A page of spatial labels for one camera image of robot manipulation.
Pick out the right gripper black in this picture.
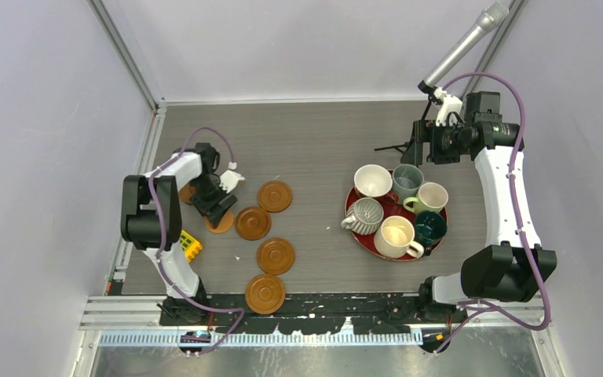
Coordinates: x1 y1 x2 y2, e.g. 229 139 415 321
401 119 470 165

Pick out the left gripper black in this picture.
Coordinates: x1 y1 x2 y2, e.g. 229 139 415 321
189 175 236 229

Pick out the small dark wooden coaster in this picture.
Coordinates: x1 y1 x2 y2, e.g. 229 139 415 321
178 184 196 206

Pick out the brown ringed wooden coaster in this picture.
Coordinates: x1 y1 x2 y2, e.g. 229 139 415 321
235 206 272 240
244 273 286 315
256 237 296 276
257 181 293 213

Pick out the red round tray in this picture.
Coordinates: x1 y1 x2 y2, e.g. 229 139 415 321
345 186 448 261

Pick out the grey striped ribbed cup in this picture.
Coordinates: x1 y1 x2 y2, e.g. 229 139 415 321
340 198 384 236

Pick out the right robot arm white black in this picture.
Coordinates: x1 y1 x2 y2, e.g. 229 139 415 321
402 88 557 323

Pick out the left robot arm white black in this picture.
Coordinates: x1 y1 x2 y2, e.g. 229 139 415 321
120 143 245 325

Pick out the grey blue cup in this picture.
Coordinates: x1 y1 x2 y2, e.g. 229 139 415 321
392 164 425 204

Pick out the light green cup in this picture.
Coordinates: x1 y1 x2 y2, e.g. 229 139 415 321
402 182 449 214

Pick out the white cup red outside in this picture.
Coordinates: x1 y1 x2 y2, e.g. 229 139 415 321
353 164 398 203

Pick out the dark teal cup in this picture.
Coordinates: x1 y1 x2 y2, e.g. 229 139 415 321
413 210 448 247

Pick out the yellow toy block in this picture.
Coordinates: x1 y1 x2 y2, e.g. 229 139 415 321
179 230 203 263

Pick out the large cream mug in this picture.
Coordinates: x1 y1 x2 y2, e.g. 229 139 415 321
374 216 425 258

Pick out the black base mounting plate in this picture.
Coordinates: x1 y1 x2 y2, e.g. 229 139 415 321
157 292 467 335

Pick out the silver microphone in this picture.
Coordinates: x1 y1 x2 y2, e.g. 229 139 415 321
418 1 509 94

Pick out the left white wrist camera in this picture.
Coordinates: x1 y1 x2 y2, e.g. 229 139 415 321
220 162 245 193

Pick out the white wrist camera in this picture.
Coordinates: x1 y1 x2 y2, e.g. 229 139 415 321
431 87 462 127
220 162 245 193

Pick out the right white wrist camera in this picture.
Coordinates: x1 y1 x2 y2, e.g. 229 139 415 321
431 87 462 127

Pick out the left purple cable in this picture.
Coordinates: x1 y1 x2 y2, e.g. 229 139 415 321
147 126 247 356

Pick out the aluminium front rail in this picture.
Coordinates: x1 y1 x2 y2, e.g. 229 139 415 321
79 295 554 331

